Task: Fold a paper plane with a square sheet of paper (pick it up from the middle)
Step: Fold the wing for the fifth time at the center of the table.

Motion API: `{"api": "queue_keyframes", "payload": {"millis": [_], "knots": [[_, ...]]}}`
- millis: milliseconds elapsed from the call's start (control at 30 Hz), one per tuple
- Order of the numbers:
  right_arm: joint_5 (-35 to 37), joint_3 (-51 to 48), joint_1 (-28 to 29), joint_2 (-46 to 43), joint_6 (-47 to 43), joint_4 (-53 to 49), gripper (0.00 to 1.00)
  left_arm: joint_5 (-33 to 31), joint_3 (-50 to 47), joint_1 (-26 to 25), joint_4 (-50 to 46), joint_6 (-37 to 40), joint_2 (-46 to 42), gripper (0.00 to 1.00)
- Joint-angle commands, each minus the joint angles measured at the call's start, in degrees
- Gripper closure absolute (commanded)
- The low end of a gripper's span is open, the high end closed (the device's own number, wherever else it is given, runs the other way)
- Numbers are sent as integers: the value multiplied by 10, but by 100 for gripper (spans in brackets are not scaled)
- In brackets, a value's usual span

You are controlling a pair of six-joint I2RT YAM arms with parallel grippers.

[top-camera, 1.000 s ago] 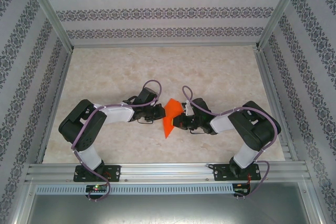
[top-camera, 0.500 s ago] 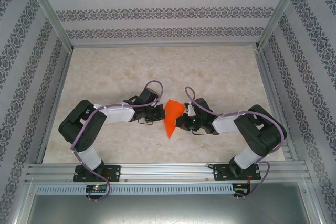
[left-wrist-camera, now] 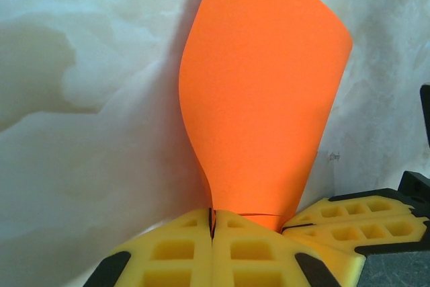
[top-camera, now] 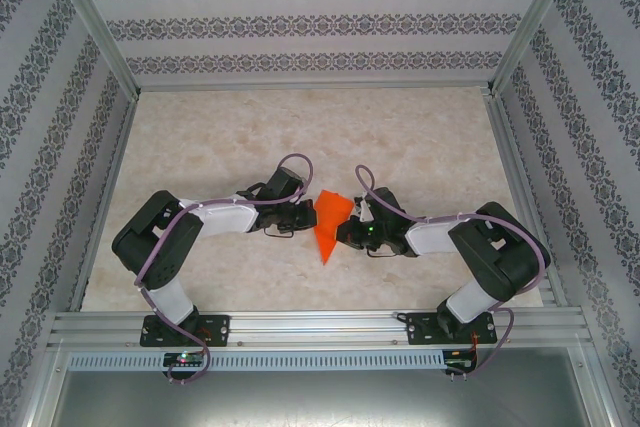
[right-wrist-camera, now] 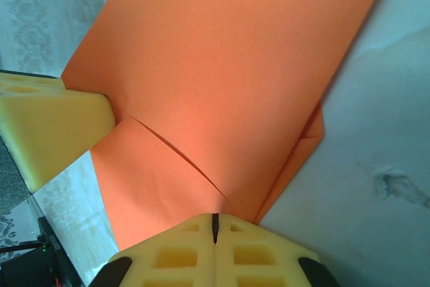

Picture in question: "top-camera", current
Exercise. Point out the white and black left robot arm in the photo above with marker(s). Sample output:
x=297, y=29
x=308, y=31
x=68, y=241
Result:
x=132, y=242

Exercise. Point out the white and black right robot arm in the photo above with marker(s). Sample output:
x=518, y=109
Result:
x=495, y=257

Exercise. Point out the grey metal sheet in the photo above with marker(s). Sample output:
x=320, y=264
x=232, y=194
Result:
x=320, y=399

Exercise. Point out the small circuit board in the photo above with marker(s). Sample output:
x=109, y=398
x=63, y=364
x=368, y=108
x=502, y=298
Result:
x=460, y=362

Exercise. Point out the circuit board with green light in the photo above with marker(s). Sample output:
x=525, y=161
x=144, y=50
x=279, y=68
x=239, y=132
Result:
x=185, y=359

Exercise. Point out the aluminium frame crossbar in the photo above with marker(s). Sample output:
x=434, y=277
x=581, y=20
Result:
x=310, y=86

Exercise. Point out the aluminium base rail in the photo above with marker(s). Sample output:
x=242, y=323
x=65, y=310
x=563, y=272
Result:
x=310, y=327

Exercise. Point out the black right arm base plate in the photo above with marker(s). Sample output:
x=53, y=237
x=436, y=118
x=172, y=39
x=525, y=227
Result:
x=415, y=329

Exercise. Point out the aluminium side rail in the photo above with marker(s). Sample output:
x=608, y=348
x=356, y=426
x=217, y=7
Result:
x=515, y=172
x=106, y=197

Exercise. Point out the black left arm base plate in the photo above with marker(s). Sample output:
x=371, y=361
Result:
x=220, y=332

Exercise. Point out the aluminium frame post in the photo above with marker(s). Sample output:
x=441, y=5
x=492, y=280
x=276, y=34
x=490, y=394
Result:
x=95, y=22
x=535, y=22

